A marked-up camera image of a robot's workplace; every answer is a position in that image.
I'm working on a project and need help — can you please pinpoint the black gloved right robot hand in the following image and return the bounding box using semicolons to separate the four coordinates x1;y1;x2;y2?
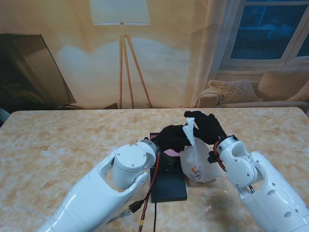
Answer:
184;110;228;146

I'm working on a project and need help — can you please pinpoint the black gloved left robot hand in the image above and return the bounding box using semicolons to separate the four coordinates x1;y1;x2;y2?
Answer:
153;124;194;153

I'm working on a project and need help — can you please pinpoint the white plastic bag orange logo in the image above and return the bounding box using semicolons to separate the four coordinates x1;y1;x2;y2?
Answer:
180;117;220;184

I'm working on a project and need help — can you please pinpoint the black gift box pink inside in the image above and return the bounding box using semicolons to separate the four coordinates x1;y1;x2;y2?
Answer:
149;132;183;170

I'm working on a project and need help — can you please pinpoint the black gift box lid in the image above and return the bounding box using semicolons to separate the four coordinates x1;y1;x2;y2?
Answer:
149;167;188;203

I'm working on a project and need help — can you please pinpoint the beige sofa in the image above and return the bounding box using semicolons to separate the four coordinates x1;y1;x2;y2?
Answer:
193;81;309;108

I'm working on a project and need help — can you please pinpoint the cream knitted pillow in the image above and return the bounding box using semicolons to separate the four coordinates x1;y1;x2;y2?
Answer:
208;79;259;103
286;81;309;102

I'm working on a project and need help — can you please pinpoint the sheer cream curtain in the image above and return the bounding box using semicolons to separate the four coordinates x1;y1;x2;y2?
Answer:
185;0;244;108

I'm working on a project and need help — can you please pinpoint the plain beige pillow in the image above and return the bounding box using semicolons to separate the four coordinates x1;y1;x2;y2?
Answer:
256;70;309;102

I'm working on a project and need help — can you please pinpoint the white framed window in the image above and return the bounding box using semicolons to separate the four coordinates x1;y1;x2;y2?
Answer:
218;0;309;73

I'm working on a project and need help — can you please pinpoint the tripod floor lamp white shade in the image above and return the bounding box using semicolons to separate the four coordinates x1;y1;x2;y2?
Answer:
89;0;153;109

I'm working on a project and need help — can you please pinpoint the dark flat television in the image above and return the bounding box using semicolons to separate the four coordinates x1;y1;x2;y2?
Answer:
0;33;77;109

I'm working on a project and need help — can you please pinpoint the dark grey chair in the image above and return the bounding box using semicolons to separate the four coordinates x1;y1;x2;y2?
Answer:
0;107;11;128

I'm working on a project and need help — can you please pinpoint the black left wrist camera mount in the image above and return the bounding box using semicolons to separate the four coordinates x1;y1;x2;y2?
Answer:
160;152;176;171

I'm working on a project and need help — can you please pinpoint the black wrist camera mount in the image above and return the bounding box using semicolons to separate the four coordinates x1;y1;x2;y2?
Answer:
160;152;176;171
207;149;219;164

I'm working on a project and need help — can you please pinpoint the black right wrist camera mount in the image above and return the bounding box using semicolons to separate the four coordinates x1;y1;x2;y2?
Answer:
207;149;219;164

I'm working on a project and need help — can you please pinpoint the red black right arm cable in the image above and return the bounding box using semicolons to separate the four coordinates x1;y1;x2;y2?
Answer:
213;141;227;172

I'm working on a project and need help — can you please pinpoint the red black arm cable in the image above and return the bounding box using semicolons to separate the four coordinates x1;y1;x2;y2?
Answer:
137;152;162;232
213;141;227;172

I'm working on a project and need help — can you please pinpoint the red black left arm cable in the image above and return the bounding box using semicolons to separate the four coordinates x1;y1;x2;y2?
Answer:
137;152;162;232

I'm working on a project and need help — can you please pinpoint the grey cable with black plug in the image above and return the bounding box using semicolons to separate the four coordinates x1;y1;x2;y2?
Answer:
106;200;145;224

